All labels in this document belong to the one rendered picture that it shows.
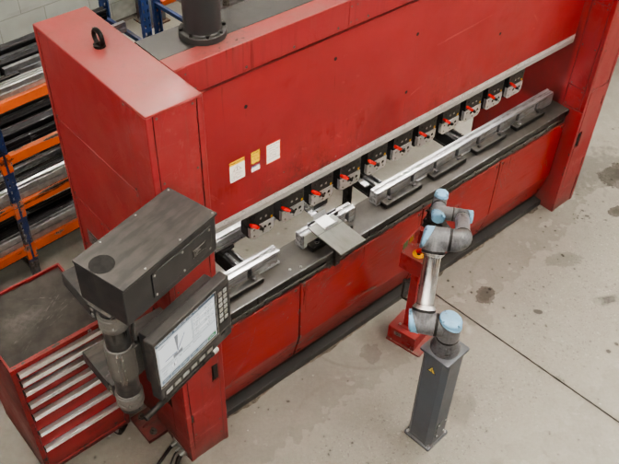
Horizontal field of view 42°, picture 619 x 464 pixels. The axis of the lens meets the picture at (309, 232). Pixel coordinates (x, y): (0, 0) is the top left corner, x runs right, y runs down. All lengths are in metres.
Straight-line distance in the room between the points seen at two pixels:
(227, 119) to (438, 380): 1.73
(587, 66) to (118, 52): 3.30
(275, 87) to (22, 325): 1.66
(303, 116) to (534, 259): 2.58
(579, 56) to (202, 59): 3.05
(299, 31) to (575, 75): 2.62
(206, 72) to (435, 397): 2.10
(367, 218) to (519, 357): 1.36
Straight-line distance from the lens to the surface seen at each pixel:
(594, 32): 5.50
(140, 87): 3.08
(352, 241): 4.28
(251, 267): 4.18
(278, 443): 4.67
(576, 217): 6.29
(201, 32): 3.30
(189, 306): 3.17
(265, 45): 3.41
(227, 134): 3.52
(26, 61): 5.00
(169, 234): 2.96
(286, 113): 3.71
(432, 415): 4.47
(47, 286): 4.22
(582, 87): 5.68
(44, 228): 5.44
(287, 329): 4.56
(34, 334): 4.03
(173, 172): 3.13
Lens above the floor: 3.97
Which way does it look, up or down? 43 degrees down
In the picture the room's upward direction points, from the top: 2 degrees clockwise
